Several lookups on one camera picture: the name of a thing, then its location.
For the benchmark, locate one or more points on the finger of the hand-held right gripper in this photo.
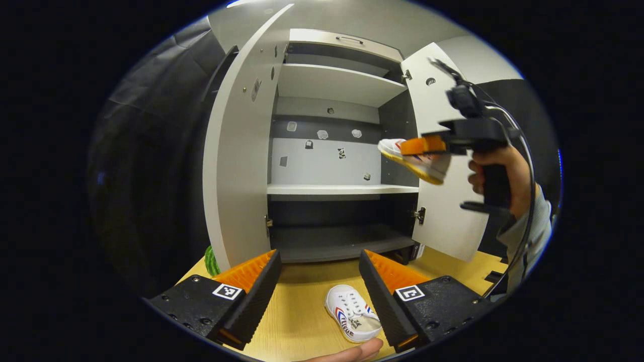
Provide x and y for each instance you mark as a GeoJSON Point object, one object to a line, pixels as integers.
{"type": "Point", "coordinates": [422, 146]}

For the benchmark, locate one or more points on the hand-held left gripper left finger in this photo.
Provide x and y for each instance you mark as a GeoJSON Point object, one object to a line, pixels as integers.
{"type": "Point", "coordinates": [256, 301]}

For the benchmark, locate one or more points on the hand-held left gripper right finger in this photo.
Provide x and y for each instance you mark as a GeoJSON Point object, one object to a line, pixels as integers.
{"type": "Point", "coordinates": [387, 306]}

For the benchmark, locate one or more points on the white striped canvas shoe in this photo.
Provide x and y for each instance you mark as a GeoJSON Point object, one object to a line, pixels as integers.
{"type": "Point", "coordinates": [427, 168]}
{"type": "Point", "coordinates": [347, 301]}

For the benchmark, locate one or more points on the white cabinet door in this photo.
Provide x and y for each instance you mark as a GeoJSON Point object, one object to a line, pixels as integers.
{"type": "Point", "coordinates": [443, 221]}
{"type": "Point", "coordinates": [236, 176]}

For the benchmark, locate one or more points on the white cabinet shelf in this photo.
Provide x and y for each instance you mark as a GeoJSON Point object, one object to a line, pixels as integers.
{"type": "Point", "coordinates": [342, 189]}
{"type": "Point", "coordinates": [337, 83]}

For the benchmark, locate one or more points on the white cabinet drawer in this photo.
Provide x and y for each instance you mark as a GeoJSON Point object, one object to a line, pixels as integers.
{"type": "Point", "coordinates": [312, 37]}

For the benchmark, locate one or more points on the watermelon slice plush toy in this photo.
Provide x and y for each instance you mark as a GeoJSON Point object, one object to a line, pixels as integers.
{"type": "Point", "coordinates": [211, 261]}

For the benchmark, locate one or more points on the black backdrop cloth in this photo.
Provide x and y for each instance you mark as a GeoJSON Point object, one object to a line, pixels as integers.
{"type": "Point", "coordinates": [151, 176]}

